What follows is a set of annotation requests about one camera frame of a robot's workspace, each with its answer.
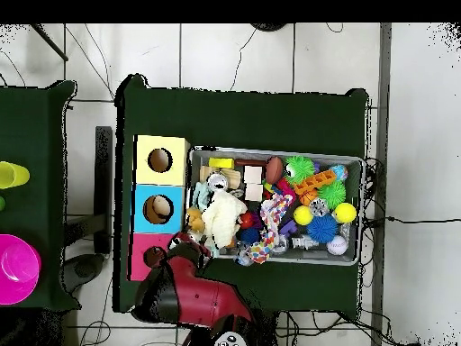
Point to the cream knitted cloth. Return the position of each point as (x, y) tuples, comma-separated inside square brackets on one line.
[(223, 220)]

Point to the mint green quilted cloth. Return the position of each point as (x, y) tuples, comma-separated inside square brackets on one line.
[(200, 196)]

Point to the golden brown plush animal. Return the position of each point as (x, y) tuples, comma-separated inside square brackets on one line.
[(195, 220)]

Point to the colourful dotted cloth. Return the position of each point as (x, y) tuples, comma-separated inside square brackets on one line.
[(272, 223)]

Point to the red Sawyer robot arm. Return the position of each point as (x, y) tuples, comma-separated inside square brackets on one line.
[(201, 299)]

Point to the wooden box with three holes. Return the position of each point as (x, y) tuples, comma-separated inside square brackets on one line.
[(144, 173)]

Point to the brown toy football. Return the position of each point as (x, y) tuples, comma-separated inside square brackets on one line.
[(274, 170)]

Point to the green spiky ball with eyes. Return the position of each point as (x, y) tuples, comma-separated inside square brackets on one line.
[(299, 168)]

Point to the dark green table cloth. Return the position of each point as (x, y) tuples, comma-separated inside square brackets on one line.
[(252, 119), (32, 126)]

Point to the small yellow ball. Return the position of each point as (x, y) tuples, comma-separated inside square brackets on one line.
[(303, 215)]

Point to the orange building block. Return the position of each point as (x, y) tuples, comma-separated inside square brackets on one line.
[(315, 182)]

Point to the blue spiky ball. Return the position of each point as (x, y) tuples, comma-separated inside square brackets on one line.
[(322, 228)]

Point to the black flat panel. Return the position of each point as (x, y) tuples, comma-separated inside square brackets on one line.
[(103, 187)]

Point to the grey rounded stand foot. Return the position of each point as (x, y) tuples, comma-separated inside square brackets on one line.
[(83, 270)]

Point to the black round base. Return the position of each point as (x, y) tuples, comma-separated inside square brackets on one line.
[(268, 26)]

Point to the yellow-green plastic cup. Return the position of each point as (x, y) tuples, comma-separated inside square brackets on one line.
[(12, 174)]

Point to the pink plastic bowl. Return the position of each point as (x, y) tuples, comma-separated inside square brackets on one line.
[(18, 270)]

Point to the small green object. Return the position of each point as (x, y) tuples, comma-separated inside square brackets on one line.
[(1, 203)]

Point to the black rod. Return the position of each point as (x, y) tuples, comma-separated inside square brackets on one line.
[(50, 42)]

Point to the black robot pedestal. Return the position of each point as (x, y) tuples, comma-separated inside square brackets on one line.
[(264, 331)]

